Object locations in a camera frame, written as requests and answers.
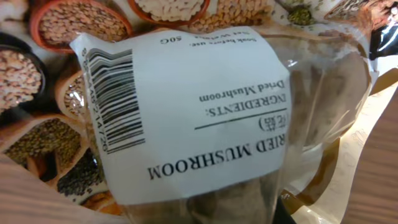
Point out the dried mushroom pouch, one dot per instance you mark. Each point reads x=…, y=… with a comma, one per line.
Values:
x=192, y=111

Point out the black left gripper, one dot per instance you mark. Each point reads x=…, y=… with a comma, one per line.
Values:
x=281, y=215

